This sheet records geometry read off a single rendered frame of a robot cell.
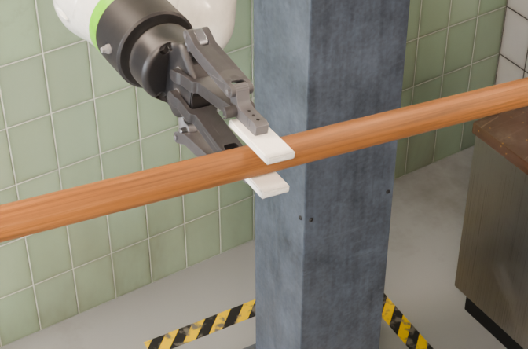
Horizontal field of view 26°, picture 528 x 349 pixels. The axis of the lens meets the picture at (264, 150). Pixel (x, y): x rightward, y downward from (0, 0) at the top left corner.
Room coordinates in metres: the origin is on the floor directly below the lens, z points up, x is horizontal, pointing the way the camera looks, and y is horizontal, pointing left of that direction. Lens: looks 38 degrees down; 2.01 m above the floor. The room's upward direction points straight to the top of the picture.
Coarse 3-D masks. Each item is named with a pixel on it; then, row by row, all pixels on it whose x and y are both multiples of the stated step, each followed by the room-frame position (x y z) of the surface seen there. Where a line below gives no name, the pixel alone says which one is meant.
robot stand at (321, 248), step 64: (256, 0) 1.77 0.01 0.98; (320, 0) 1.62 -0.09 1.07; (384, 0) 1.68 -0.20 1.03; (256, 64) 1.77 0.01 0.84; (320, 64) 1.62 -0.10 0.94; (384, 64) 1.68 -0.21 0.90; (320, 192) 1.63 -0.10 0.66; (384, 192) 1.70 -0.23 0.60; (256, 256) 1.78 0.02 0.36; (320, 256) 1.63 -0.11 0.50; (384, 256) 1.70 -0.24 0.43; (256, 320) 1.78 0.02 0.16; (320, 320) 1.63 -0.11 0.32; (384, 320) 1.94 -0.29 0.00
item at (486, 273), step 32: (480, 128) 1.93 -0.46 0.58; (512, 128) 1.93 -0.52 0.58; (480, 160) 1.93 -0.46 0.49; (512, 160) 1.85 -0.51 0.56; (480, 192) 1.92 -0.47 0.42; (512, 192) 1.84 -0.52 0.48; (480, 224) 1.91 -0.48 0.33; (512, 224) 1.83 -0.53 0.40; (480, 256) 1.89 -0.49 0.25; (512, 256) 1.82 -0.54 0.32; (480, 288) 1.88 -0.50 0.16; (512, 288) 1.80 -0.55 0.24; (480, 320) 1.93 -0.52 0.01; (512, 320) 1.79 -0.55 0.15
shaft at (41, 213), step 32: (480, 96) 0.97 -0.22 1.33; (512, 96) 0.98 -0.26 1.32; (320, 128) 0.88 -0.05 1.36; (352, 128) 0.88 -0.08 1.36; (384, 128) 0.90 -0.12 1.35; (416, 128) 0.91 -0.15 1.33; (192, 160) 0.80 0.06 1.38; (224, 160) 0.81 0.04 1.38; (256, 160) 0.82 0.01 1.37; (288, 160) 0.83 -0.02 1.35; (64, 192) 0.74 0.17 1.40; (96, 192) 0.74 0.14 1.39; (128, 192) 0.75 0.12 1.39; (160, 192) 0.76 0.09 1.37; (192, 192) 0.78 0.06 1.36; (0, 224) 0.69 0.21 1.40; (32, 224) 0.70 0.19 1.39; (64, 224) 0.72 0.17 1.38
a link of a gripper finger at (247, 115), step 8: (248, 88) 0.88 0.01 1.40; (240, 96) 0.87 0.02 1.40; (248, 96) 0.88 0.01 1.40; (240, 104) 0.87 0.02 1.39; (248, 104) 0.87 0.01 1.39; (240, 112) 0.86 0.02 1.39; (248, 112) 0.86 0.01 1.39; (256, 112) 0.86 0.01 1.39; (240, 120) 0.86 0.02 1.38; (248, 120) 0.85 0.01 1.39; (256, 120) 0.85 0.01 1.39; (264, 120) 0.85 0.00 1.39; (248, 128) 0.85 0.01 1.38; (256, 128) 0.84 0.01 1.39; (264, 128) 0.84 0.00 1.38
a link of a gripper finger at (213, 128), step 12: (168, 96) 0.95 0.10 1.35; (180, 96) 0.94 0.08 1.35; (180, 108) 0.93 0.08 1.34; (204, 108) 0.93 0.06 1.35; (216, 108) 0.93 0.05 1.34; (192, 120) 0.92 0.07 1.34; (204, 120) 0.91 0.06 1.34; (216, 120) 0.91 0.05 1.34; (204, 132) 0.90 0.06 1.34; (216, 132) 0.90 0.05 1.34; (228, 132) 0.90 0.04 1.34; (216, 144) 0.88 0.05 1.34; (228, 144) 0.88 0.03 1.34; (240, 144) 0.88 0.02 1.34
